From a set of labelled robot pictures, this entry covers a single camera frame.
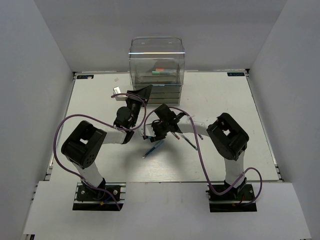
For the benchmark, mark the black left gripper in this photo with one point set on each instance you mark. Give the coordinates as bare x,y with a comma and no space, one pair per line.
144,93

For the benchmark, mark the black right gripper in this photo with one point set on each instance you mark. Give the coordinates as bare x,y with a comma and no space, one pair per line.
158,137

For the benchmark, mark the green capped eraser stick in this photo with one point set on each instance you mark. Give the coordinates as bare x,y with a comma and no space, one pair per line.
163,73

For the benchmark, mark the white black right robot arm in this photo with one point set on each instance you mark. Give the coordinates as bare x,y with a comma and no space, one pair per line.
227,136

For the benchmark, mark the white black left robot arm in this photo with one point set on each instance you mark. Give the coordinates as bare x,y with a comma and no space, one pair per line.
82,146

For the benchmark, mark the green ink pen refill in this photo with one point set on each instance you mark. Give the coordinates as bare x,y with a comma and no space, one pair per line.
189,142

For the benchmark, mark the clear acrylic drawer organizer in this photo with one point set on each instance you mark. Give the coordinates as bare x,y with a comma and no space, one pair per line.
158,61

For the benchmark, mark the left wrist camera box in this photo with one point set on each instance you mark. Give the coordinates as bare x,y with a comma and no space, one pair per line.
118,95

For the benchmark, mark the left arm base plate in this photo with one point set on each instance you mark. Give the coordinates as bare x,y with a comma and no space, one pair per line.
86,199

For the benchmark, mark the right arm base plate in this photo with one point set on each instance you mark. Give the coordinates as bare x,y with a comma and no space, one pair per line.
231,203

